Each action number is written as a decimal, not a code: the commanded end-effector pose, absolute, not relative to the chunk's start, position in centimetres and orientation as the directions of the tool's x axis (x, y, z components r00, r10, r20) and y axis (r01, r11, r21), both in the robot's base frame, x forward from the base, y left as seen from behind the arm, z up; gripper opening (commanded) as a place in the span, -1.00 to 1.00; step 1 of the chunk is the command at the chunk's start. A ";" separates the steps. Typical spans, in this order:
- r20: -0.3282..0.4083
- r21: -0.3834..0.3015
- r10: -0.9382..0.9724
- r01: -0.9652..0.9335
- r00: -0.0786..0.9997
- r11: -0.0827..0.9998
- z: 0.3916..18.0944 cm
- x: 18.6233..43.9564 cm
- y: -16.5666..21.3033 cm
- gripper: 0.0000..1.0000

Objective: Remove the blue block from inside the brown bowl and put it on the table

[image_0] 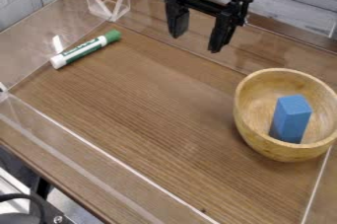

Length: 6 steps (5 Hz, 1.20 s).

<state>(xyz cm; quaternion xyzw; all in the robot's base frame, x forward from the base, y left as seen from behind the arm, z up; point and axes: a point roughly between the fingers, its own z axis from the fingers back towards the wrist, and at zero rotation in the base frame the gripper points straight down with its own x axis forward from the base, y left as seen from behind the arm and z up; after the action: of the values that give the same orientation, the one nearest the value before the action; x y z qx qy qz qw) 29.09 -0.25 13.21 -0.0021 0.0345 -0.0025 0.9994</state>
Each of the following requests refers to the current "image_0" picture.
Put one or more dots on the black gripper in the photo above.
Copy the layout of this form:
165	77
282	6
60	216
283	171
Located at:
231	15

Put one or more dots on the blue block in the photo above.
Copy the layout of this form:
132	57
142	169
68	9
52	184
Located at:
290	119

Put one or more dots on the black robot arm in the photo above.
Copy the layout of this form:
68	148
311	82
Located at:
229	12

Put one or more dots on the brown wooden bowl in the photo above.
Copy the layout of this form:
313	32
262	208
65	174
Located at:
255	98

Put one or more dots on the green white marker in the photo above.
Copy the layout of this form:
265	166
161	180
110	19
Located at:
68	56

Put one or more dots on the clear acrylic tray wall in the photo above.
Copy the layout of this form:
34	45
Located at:
129	127

